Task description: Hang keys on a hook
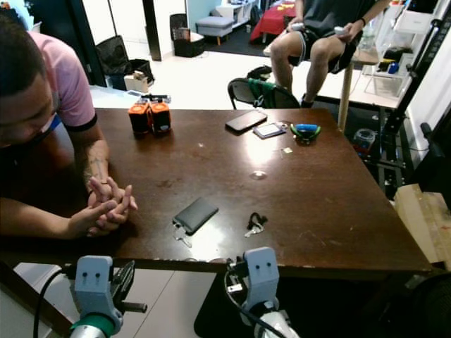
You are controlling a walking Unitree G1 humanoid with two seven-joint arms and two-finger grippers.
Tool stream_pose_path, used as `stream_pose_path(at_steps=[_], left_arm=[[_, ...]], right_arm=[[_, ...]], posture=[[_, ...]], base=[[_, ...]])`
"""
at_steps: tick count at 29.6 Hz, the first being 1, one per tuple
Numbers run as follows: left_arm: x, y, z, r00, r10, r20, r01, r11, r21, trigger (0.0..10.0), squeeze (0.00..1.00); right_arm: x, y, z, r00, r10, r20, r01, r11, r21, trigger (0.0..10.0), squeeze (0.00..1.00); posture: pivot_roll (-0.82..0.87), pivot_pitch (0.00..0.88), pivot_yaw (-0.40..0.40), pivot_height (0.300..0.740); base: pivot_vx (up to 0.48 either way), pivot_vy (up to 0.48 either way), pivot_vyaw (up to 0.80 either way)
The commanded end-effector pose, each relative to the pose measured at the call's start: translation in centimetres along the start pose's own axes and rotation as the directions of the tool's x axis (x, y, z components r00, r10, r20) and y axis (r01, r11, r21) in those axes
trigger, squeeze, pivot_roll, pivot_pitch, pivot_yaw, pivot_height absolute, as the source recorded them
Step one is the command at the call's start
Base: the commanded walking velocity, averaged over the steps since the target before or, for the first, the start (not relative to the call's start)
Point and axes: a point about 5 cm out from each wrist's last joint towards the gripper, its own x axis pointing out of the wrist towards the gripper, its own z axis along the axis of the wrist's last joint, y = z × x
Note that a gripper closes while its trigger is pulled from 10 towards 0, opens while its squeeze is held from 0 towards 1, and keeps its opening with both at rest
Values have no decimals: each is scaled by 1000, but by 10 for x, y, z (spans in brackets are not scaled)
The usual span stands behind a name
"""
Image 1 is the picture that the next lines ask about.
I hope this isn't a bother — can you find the person's right hand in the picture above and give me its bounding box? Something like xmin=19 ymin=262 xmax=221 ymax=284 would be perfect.
xmin=67 ymin=201 xmax=132 ymax=239

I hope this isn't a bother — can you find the person's left hand with ring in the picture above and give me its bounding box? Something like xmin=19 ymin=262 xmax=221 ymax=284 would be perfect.
xmin=87 ymin=176 xmax=139 ymax=215

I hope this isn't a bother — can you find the silver key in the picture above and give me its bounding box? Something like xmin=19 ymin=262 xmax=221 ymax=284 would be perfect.
xmin=172 ymin=222 xmax=194 ymax=248

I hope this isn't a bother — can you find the black leather key wallet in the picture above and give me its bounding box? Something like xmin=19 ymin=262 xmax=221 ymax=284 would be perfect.
xmin=173 ymin=197 xmax=220 ymax=235

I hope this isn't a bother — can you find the small blue screen device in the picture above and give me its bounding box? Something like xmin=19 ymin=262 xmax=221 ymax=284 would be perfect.
xmin=252 ymin=122 xmax=288 ymax=140

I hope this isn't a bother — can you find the black smartphone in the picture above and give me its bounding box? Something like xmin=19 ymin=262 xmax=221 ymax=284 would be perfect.
xmin=225 ymin=109 xmax=268 ymax=134

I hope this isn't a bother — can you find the orange black power tool battery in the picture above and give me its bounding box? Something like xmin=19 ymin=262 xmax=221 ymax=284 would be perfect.
xmin=128 ymin=103 xmax=153 ymax=137
xmin=150 ymin=101 xmax=173 ymax=135

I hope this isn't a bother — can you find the black flat gadget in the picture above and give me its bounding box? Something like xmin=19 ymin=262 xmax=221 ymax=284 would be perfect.
xmin=130 ymin=93 xmax=171 ymax=105

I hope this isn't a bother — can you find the clear plastic cup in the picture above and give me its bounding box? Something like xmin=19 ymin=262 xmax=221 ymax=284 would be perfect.
xmin=353 ymin=128 xmax=376 ymax=153

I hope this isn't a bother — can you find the light wooden plank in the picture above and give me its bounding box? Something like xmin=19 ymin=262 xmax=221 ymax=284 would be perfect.
xmin=393 ymin=184 xmax=451 ymax=265

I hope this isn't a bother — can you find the small cardboard box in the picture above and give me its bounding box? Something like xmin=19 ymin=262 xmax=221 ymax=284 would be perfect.
xmin=123 ymin=70 xmax=151 ymax=94

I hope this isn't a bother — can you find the small black bag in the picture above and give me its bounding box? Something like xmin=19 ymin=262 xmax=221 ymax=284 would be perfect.
xmin=247 ymin=65 xmax=273 ymax=80

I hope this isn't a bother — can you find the person in pink shirt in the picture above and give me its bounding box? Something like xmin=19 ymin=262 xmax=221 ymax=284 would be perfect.
xmin=0 ymin=7 xmax=139 ymax=239

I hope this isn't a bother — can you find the large black bag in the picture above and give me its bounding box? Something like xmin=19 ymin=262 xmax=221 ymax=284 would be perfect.
xmin=95 ymin=35 xmax=155 ymax=91

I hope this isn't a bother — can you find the seated person in black shorts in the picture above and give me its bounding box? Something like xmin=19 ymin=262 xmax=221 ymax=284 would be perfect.
xmin=264 ymin=0 xmax=393 ymax=108

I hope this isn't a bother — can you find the clear plastic storage bin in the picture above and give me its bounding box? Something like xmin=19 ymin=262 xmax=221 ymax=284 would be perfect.
xmin=366 ymin=60 xmax=414 ymax=99

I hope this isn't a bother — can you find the grey ottoman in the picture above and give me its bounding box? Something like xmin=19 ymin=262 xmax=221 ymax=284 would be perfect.
xmin=195 ymin=15 xmax=235 ymax=45

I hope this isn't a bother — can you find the black metal stand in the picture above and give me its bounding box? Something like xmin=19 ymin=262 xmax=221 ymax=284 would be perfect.
xmin=379 ymin=13 xmax=451 ymax=199

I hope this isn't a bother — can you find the red cloth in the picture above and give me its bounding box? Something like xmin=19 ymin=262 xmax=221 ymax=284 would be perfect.
xmin=250 ymin=0 xmax=297 ymax=42

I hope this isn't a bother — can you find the white plastic storage box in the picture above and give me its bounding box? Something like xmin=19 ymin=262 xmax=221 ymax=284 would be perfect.
xmin=391 ymin=0 xmax=442 ymax=36

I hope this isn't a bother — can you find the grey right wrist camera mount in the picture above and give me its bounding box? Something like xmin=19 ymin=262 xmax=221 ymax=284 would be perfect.
xmin=243 ymin=247 xmax=280 ymax=308

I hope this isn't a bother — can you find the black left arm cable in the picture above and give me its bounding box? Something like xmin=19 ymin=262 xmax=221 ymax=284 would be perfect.
xmin=32 ymin=266 xmax=77 ymax=338

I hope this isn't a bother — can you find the black chair with green strap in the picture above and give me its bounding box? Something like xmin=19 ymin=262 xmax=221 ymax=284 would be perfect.
xmin=228 ymin=76 xmax=301 ymax=110

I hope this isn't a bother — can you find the black door frame post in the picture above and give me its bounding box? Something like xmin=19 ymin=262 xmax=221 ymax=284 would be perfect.
xmin=142 ymin=0 xmax=162 ymax=61

